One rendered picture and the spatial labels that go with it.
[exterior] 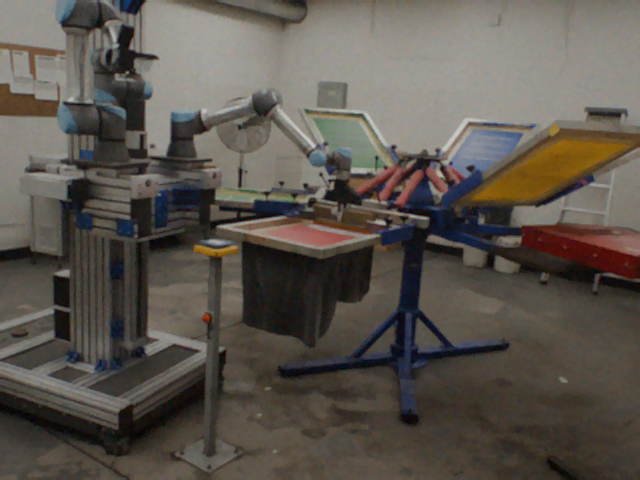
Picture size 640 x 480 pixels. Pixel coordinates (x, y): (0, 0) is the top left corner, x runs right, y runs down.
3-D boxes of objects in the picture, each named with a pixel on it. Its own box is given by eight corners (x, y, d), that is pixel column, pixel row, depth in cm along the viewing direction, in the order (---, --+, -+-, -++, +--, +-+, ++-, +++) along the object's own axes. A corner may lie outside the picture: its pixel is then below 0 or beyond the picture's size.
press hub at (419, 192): (416, 377, 371) (441, 152, 343) (361, 359, 393) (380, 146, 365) (443, 359, 403) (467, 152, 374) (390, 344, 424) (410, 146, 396)
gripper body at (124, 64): (137, 75, 213) (123, 75, 222) (140, 50, 212) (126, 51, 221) (116, 70, 208) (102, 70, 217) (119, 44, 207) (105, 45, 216)
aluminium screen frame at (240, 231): (321, 258, 245) (322, 249, 244) (215, 234, 277) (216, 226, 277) (411, 235, 308) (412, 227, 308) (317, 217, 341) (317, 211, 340)
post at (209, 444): (209, 474, 259) (216, 253, 239) (173, 455, 271) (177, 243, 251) (244, 453, 277) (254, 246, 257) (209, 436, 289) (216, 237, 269)
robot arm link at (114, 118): (130, 138, 259) (131, 106, 257) (99, 138, 251) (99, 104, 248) (119, 136, 268) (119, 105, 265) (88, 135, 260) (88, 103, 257)
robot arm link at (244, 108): (173, 115, 310) (273, 84, 296) (185, 115, 324) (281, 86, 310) (180, 138, 311) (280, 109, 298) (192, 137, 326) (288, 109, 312)
